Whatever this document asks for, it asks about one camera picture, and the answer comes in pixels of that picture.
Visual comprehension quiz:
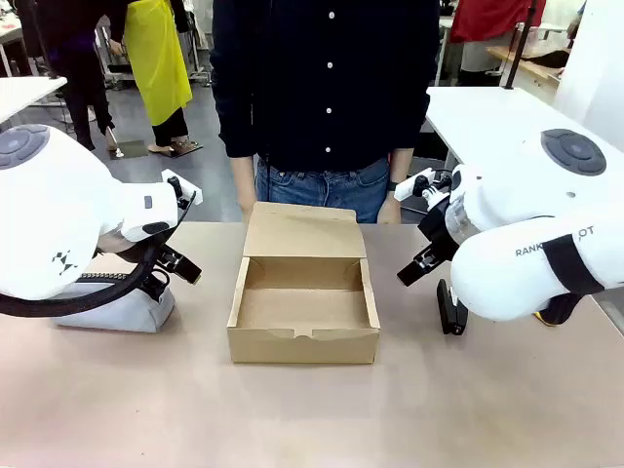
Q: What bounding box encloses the person's left forearm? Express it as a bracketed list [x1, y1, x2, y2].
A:
[385, 147, 416, 194]

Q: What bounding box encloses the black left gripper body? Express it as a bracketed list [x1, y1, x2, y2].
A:
[154, 243, 186, 270]

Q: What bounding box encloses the black floor plate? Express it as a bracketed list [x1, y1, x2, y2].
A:
[164, 139, 205, 159]

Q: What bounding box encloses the dark floor mat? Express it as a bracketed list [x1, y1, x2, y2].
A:
[115, 139, 149, 160]

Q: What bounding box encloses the person's right forearm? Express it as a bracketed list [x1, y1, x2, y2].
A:
[229, 154, 258, 209]

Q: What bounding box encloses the person in red shirt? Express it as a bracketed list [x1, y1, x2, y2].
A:
[447, 0, 548, 74]

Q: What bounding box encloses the white stick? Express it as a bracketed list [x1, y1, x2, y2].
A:
[104, 124, 124, 160]

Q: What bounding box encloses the person's left hand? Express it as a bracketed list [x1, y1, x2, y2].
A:
[376, 190, 405, 225]

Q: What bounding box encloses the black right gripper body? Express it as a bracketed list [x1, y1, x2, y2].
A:
[416, 196, 460, 260]

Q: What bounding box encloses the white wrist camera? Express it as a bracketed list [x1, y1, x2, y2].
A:
[394, 167, 453, 204]
[160, 168, 204, 212]

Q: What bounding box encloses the person in navy shirt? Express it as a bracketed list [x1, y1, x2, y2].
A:
[209, 0, 442, 225]

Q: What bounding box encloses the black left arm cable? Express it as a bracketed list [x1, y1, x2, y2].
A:
[0, 209, 185, 319]

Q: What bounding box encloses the metal cart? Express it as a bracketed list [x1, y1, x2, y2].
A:
[95, 14, 136, 93]

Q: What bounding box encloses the person in dark clothes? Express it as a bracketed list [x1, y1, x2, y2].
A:
[34, 0, 129, 153]

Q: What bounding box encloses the grey zipper pouch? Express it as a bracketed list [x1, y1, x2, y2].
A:
[48, 270, 177, 334]

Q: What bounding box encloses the wooden table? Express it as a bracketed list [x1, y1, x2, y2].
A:
[486, 45, 563, 89]

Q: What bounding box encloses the brown cardboard box with lid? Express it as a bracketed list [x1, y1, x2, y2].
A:
[225, 201, 382, 366]

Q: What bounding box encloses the person in yellow apron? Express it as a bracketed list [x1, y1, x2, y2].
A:
[122, 0, 204, 158]

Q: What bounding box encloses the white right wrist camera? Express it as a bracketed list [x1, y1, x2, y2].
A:
[394, 167, 453, 204]

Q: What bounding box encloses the black stapler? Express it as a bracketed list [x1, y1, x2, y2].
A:
[435, 278, 470, 337]

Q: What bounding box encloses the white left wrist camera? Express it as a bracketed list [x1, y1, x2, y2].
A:
[160, 168, 204, 212]

